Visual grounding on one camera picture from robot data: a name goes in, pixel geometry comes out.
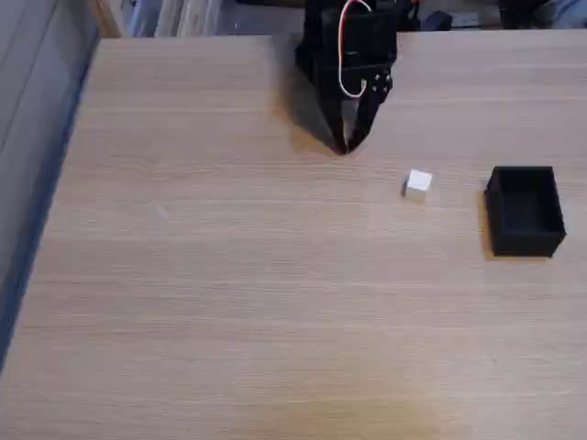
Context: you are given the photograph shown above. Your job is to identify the white cube block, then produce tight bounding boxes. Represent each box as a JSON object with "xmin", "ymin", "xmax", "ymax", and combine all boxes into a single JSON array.
[{"xmin": 401, "ymin": 169, "xmax": 434, "ymax": 203}]

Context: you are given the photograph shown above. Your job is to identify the black open box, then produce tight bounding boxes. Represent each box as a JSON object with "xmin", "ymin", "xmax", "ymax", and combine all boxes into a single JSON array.
[{"xmin": 484, "ymin": 165, "xmax": 568, "ymax": 259}]

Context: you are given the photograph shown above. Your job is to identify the dark blue object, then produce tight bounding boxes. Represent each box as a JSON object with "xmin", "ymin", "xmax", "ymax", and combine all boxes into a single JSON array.
[{"xmin": 419, "ymin": 12, "xmax": 454, "ymax": 32}]

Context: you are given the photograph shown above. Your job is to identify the black background object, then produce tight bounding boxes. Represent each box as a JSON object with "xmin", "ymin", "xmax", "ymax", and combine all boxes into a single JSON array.
[{"xmin": 497, "ymin": 0, "xmax": 554, "ymax": 30}]

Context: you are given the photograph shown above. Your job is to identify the white stacked panels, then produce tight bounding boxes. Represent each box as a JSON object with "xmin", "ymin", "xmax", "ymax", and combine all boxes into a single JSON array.
[{"xmin": 127, "ymin": 0, "xmax": 239, "ymax": 39}]

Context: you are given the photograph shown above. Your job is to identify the white and red servo cable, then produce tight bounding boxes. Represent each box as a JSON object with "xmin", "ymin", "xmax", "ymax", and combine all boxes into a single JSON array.
[{"xmin": 337, "ymin": 0, "xmax": 373, "ymax": 99}]

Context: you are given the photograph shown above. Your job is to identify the light wooden frame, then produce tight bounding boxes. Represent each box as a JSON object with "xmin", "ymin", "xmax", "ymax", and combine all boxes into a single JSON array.
[{"xmin": 86, "ymin": 0, "xmax": 128, "ymax": 39}]

